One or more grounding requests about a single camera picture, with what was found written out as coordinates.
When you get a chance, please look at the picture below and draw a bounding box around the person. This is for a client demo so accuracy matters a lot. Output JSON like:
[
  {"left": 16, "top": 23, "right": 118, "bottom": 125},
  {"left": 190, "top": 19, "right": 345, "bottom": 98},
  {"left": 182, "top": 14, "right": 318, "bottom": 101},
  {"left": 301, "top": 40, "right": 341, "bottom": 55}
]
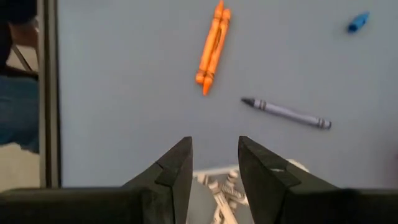
[{"left": 0, "top": 0, "right": 40, "bottom": 155}]

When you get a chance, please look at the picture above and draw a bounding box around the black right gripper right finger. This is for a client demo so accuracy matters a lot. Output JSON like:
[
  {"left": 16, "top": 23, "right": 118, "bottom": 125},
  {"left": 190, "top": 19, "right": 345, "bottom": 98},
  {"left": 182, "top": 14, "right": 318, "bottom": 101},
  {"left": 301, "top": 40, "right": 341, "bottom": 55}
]
[{"left": 238, "top": 136, "right": 398, "bottom": 224}]

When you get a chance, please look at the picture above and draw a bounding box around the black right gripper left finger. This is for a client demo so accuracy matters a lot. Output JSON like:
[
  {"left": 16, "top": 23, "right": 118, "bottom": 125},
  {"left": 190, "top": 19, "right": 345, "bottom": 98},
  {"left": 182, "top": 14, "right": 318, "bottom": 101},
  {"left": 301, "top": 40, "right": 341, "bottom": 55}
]
[{"left": 0, "top": 136, "right": 193, "bottom": 224}]

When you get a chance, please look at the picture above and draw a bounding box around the blue-grey crayon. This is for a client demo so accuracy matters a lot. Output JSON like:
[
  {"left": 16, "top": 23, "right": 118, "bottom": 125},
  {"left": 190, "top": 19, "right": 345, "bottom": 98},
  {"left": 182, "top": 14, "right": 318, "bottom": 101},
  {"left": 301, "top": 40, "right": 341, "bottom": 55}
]
[{"left": 240, "top": 96, "right": 333, "bottom": 131}]

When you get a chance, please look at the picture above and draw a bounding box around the small blue crayon piece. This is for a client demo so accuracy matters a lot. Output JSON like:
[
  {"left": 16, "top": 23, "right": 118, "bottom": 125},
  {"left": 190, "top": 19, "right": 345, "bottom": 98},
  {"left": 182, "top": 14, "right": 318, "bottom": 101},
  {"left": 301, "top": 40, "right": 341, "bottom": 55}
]
[{"left": 346, "top": 11, "right": 371, "bottom": 34}]

